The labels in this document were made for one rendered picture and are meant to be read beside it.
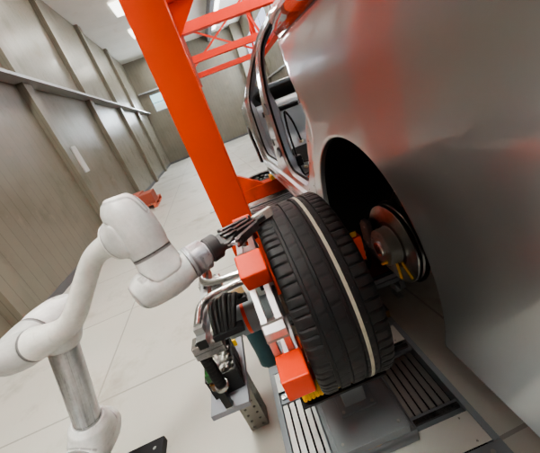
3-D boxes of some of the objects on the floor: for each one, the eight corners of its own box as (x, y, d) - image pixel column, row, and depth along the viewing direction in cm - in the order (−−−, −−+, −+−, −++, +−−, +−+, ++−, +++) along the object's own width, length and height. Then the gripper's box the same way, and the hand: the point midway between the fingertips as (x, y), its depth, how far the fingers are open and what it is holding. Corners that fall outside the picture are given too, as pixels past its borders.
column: (269, 423, 152) (240, 370, 136) (252, 430, 152) (220, 378, 136) (266, 406, 161) (238, 355, 146) (250, 413, 161) (220, 362, 145)
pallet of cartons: (138, 207, 895) (131, 194, 878) (163, 197, 902) (156, 184, 885) (129, 217, 784) (120, 204, 767) (157, 207, 791) (150, 192, 774)
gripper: (203, 255, 86) (263, 216, 96) (222, 270, 76) (287, 224, 86) (192, 235, 83) (255, 196, 92) (210, 247, 72) (279, 202, 82)
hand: (262, 215), depth 88 cm, fingers closed, pressing on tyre
